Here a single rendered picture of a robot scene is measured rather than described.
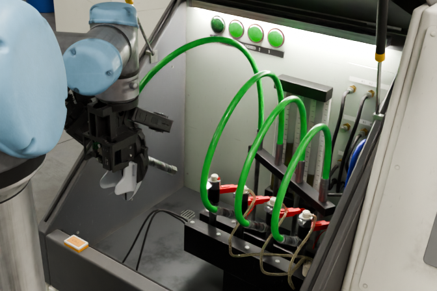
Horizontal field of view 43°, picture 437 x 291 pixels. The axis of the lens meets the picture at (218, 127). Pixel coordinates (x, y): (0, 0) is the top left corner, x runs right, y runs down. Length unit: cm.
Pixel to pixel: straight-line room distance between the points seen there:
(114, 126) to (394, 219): 56
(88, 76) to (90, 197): 74
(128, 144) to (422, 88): 54
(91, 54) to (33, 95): 35
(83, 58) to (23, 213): 33
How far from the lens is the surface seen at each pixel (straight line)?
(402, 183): 111
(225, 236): 133
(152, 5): 409
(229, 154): 163
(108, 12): 87
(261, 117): 141
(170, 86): 158
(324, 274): 110
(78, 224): 148
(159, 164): 129
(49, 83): 44
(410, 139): 109
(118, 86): 90
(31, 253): 51
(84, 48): 76
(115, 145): 92
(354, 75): 135
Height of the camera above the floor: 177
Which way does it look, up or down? 26 degrees down
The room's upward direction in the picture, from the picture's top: 2 degrees clockwise
